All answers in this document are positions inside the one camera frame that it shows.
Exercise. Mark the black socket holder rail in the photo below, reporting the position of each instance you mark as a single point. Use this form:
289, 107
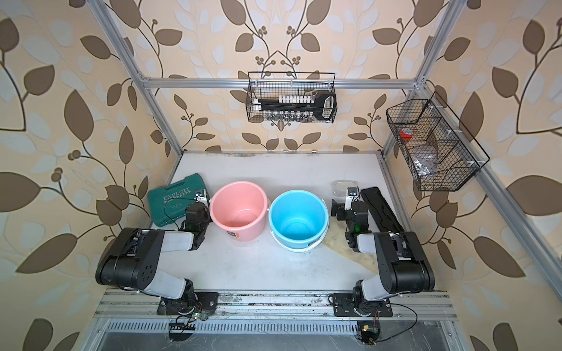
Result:
318, 107

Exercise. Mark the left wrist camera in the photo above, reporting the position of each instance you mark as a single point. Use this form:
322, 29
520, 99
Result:
201, 197

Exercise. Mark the green tool case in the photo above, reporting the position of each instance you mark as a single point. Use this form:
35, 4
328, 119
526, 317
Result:
167, 204

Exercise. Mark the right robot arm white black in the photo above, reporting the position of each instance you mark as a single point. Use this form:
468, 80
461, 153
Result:
371, 227

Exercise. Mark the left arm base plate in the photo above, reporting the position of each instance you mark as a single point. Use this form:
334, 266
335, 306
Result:
204, 303

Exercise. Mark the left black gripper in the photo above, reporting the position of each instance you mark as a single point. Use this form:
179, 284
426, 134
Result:
208, 212

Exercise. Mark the pink plastic bucket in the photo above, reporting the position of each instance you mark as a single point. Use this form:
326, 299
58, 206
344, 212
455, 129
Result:
240, 209

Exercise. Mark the aluminium front rail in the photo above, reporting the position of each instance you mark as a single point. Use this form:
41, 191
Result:
282, 305

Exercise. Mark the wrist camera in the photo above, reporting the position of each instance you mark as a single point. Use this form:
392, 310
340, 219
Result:
351, 197
201, 197

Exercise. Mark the wire basket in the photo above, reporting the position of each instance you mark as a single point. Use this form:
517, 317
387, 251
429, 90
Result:
460, 155
269, 84

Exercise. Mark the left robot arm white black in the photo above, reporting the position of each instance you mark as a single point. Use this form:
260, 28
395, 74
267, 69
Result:
131, 262

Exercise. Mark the light blue plastic bucket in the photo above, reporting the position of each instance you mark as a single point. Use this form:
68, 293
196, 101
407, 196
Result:
299, 220

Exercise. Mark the black flat case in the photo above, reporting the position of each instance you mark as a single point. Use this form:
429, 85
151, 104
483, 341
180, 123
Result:
381, 211

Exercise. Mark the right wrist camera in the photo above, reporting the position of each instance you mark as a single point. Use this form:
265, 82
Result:
351, 197

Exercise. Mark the clear plastic bag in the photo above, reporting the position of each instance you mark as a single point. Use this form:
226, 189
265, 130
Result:
425, 160

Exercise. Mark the back wire basket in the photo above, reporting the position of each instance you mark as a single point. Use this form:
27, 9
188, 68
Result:
269, 84

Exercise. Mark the beige cleaning cloth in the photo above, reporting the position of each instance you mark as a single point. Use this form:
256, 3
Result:
335, 240

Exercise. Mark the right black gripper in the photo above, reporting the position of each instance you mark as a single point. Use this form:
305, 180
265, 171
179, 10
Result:
341, 207

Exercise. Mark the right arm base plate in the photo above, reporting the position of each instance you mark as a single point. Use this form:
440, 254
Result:
345, 305

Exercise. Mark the right wire basket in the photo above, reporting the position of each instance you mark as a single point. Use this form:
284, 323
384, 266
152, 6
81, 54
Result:
460, 155

